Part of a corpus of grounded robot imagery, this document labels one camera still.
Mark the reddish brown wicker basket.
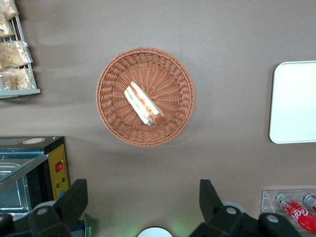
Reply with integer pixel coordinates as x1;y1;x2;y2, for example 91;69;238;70
95;46;196;148

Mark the clear acrylic bottle rack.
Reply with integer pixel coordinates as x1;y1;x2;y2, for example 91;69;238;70
261;189;316;237

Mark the triangle sandwich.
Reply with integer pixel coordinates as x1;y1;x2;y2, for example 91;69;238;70
123;81;166;126

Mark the tray of wrapped pastries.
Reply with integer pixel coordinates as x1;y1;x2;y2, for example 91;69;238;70
0;14;41;99

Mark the black glass food warmer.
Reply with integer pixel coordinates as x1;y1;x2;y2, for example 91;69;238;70
0;136;70;220

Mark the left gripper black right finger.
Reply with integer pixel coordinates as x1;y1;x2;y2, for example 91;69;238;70
189;179;304;237

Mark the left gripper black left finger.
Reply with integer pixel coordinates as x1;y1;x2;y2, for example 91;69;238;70
0;179;88;237

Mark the cream white plastic tray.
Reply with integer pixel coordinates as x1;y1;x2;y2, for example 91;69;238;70
269;60;316;144

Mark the clear bag of crackers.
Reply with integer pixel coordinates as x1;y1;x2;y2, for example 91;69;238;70
0;68;35;91
0;12;15;38
0;40;34;70
0;0;20;20

